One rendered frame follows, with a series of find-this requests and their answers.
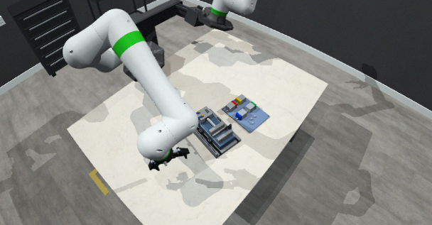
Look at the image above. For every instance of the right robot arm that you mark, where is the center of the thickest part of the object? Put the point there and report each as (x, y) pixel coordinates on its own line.
(114, 39)

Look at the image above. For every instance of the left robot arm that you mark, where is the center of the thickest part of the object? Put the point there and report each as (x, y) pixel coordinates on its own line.
(218, 11)

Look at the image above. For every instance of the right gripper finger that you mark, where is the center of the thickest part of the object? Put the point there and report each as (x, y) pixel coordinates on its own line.
(153, 165)
(181, 152)

